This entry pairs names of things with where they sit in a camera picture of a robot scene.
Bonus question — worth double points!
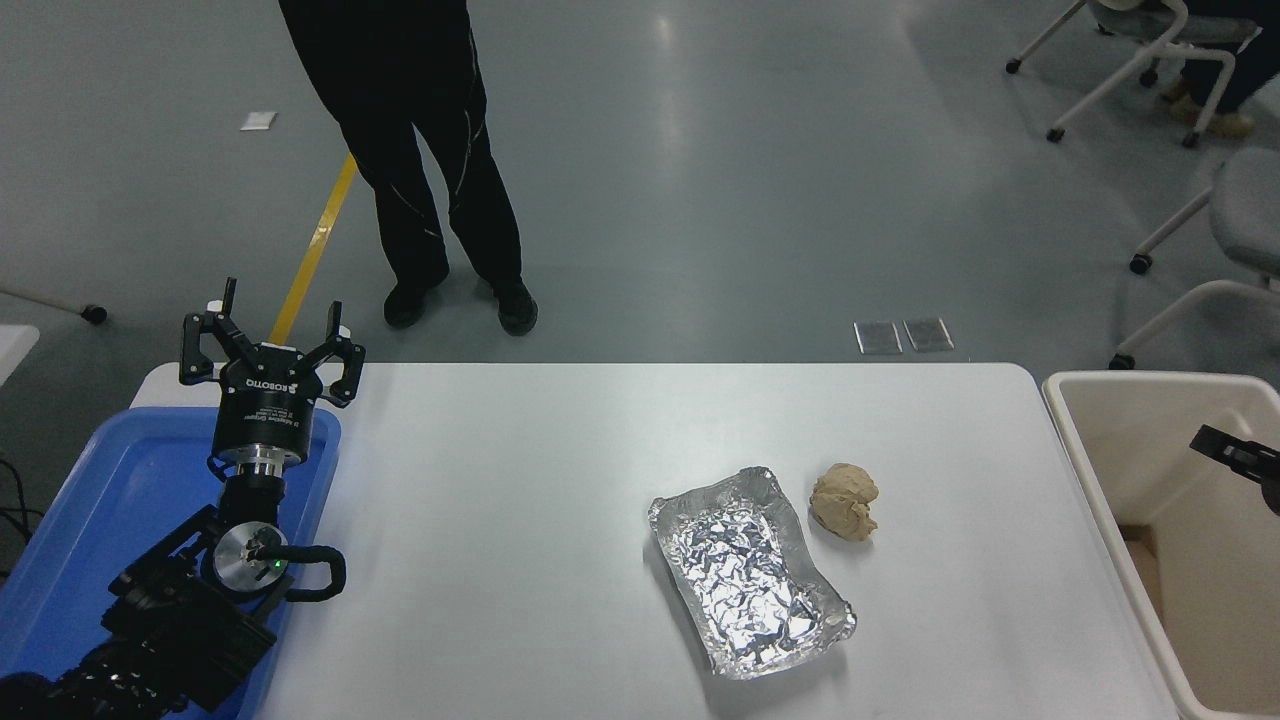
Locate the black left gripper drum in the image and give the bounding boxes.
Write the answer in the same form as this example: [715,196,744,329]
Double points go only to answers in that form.
[210,342,337,463]

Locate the large pale bin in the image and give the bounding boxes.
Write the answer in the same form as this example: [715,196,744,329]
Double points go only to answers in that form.
[1042,371,1280,720]

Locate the white bar with caster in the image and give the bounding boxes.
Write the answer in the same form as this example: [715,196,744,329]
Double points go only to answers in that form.
[0,287,109,325]

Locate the brown cardboard piece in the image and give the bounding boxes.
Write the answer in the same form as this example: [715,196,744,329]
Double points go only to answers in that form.
[1120,524,1167,623]

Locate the blue plastic tray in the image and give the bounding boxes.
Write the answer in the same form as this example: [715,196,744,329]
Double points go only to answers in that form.
[0,405,343,720]

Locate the small white table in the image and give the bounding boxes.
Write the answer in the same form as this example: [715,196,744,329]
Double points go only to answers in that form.
[0,325,41,389]

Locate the grey office chair white legs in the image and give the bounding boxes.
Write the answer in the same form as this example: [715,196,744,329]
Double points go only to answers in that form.
[1108,148,1280,372]
[1005,0,1263,150]

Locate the seated person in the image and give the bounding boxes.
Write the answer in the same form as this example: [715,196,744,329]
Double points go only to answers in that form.
[1158,0,1280,138]

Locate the crumpled tan paper ball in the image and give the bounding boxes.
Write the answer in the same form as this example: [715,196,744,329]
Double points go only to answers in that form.
[808,462,881,542]

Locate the crumpled foil tray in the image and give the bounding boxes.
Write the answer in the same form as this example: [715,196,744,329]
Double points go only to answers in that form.
[647,465,858,681]

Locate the black floor cables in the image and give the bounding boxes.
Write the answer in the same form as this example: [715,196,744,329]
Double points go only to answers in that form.
[0,458,45,581]

